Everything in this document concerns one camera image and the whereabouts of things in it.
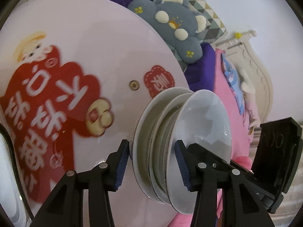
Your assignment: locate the white ceramic bowl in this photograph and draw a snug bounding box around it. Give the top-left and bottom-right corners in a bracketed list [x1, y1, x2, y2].
[165, 90, 232, 214]
[130, 87, 193, 204]
[148, 89, 193, 204]

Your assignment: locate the pink blanket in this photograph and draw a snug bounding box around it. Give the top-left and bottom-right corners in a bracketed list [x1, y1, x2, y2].
[166, 49, 253, 226]

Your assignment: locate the white plush toy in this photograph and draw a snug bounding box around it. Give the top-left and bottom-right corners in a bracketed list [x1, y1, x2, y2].
[238, 68, 260, 135]

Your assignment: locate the white plate with grey rim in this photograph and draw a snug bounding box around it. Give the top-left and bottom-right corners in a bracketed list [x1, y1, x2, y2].
[1, 129, 31, 226]

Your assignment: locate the cream bed headboard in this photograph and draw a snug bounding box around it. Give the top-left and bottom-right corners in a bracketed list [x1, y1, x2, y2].
[211, 30, 274, 123]

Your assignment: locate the blue patterned pillow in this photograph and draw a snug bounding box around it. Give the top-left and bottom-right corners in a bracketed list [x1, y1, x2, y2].
[221, 54, 244, 115]

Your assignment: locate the purple pillow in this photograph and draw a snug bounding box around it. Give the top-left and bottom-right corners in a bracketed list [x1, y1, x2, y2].
[109, 0, 215, 91]

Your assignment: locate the round pink folding table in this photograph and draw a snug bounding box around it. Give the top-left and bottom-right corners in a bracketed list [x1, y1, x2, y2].
[1, 0, 187, 213]

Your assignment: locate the triangle pattern pillow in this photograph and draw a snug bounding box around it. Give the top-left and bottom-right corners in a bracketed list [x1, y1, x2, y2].
[188, 0, 227, 44]

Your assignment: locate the grey cat plush cushion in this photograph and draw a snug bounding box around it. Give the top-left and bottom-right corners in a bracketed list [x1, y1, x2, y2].
[127, 0, 204, 64]

